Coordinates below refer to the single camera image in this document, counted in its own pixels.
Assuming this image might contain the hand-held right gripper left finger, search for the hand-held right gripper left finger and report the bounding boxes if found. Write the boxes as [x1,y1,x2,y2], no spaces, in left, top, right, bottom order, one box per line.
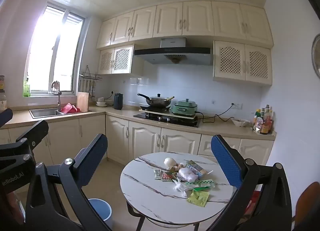
[25,133,113,231]

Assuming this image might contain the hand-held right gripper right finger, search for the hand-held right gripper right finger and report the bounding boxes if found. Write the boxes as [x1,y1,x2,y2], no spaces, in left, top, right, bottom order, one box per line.
[207,134,293,231]

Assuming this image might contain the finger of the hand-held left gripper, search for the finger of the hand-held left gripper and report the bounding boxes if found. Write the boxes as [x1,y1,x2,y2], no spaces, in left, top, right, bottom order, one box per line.
[0,108,13,129]
[0,120,49,171]

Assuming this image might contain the white green snack bag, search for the white green snack bag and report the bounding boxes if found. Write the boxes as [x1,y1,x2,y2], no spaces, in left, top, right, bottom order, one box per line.
[184,179,215,189]

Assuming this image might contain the large ginger root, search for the large ginger root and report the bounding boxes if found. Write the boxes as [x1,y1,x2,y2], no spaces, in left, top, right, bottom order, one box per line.
[171,163,186,173]

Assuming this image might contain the blue trash bin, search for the blue trash bin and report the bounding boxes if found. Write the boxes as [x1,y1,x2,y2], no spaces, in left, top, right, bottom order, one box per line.
[87,198,112,231]

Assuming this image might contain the steel kitchen sink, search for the steel kitchen sink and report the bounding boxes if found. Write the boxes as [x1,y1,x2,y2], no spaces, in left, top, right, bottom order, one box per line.
[29,108,64,118]

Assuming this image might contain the clear plastic bag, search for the clear plastic bag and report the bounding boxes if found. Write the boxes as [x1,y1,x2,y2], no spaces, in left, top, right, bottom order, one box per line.
[176,167,199,181]

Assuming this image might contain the red dish basin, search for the red dish basin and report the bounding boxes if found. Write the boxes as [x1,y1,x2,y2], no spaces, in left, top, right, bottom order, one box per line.
[61,103,81,114]

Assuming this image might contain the white ceramic bowl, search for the white ceramic bowl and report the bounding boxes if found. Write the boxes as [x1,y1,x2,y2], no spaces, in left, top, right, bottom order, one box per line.
[231,118,250,127]

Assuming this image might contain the metal kitchen faucet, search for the metal kitchen faucet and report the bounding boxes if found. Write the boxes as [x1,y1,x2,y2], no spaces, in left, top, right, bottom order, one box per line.
[51,81,63,112]

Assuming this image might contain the green yellow packet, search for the green yellow packet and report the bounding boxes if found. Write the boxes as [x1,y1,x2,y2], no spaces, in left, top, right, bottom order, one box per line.
[186,190,210,208]

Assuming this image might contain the crumpled white wrapper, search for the crumpled white wrapper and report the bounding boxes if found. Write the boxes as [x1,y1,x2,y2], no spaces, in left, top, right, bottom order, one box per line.
[172,180,188,193]

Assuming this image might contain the cream lower cabinets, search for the cream lower cabinets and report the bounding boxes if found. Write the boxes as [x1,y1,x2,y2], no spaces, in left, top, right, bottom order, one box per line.
[0,104,277,169]

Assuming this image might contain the cream cabinets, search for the cream cabinets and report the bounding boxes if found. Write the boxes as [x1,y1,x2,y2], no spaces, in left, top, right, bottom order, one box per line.
[96,1,274,49]
[0,104,277,169]

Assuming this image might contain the cluster of condiment bottles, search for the cluster of condiment bottles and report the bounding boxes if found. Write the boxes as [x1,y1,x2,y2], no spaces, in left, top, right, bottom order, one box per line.
[252,104,274,135]

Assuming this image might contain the wooden cutting board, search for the wooden cutting board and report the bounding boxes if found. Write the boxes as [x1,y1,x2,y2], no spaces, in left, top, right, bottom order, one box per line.
[76,92,90,112]

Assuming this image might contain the black electric kettle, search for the black electric kettle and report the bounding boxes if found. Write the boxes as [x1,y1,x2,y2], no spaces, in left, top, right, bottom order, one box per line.
[114,93,124,110]

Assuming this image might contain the green electric cooking pot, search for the green electric cooking pot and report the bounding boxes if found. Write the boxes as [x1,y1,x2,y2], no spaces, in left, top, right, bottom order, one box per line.
[173,99,198,116]

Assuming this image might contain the round marble table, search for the round marble table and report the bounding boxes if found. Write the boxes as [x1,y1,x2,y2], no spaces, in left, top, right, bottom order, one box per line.
[120,151,238,231]

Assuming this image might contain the white board under cookers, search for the white board under cookers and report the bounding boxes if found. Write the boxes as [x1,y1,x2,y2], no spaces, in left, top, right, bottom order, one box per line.
[145,111,198,119]

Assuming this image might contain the black gas stove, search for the black gas stove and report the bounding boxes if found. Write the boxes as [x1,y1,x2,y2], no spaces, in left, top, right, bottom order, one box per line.
[133,112,200,128]

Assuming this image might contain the black wok with lid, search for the black wok with lid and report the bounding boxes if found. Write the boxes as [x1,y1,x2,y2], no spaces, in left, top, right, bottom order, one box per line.
[137,93,175,108]

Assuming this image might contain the kitchen window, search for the kitchen window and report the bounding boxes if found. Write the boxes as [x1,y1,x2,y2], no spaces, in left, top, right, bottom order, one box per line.
[26,2,84,96]

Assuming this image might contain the brown chair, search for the brown chair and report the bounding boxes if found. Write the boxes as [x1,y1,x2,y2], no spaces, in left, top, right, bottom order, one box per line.
[291,182,320,231]

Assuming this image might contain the small cream lattice cabinet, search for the small cream lattice cabinet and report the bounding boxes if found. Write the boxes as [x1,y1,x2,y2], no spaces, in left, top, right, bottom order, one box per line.
[97,44,135,75]

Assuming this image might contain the wide cream lattice cabinet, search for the wide cream lattice cabinet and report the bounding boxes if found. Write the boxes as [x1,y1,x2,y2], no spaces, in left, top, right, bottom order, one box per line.
[212,40,273,86]

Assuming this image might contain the black range hood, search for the black range hood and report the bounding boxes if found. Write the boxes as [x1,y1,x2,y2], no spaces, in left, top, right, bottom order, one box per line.
[133,38,213,66]

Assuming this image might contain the cream upper cabinets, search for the cream upper cabinets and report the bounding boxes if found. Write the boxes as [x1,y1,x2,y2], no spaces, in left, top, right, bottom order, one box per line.
[96,1,274,49]

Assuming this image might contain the black power cable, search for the black power cable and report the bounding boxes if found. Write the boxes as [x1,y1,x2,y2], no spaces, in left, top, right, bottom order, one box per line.
[195,104,235,124]

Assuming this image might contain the wall utensil rack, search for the wall utensil rack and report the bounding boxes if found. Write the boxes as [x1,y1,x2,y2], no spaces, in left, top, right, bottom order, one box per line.
[79,65,103,101]

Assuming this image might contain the round wall clock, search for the round wall clock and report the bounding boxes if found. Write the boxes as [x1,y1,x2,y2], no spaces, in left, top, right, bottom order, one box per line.
[311,33,320,79]

